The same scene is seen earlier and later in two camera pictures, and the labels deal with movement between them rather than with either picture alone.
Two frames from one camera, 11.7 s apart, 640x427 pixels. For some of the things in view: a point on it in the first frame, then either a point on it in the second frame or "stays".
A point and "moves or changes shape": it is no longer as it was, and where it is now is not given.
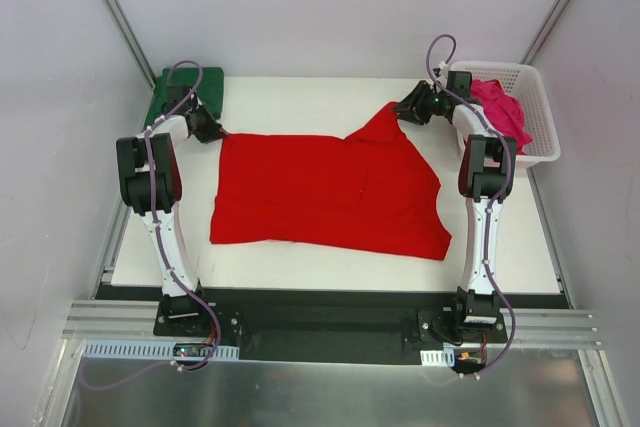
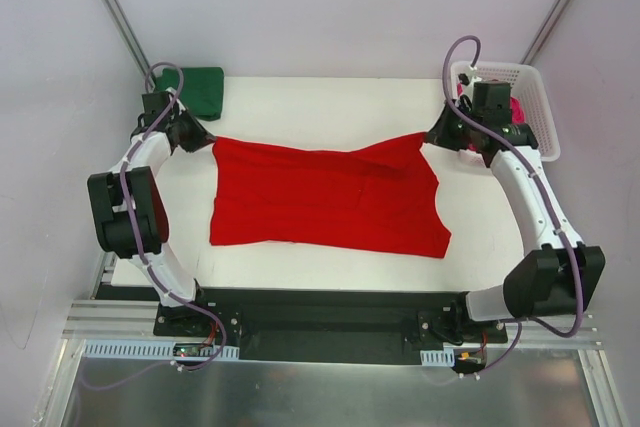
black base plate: (335, 324) stays
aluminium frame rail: (90, 319) stays
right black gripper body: (415, 107) to (445, 128)
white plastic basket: (524, 85) stays
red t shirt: (376, 187) moves or changes shape
